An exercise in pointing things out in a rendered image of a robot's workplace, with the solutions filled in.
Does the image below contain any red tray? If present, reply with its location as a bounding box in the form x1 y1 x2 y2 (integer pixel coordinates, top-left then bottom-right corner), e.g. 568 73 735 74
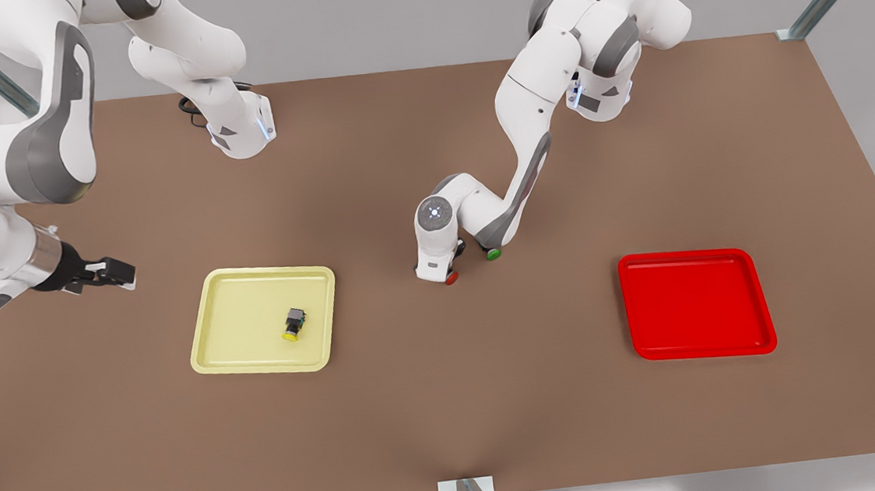
616 243 779 366

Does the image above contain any black cable loop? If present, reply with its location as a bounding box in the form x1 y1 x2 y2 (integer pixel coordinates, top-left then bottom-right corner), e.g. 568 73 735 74
176 79 258 132

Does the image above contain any yellow push-button switch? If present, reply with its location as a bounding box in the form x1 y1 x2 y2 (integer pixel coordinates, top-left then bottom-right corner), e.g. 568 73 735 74
279 307 310 342

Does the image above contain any pale yellow tray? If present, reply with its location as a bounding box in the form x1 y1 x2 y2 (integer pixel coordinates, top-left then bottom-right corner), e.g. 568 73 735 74
184 259 343 382

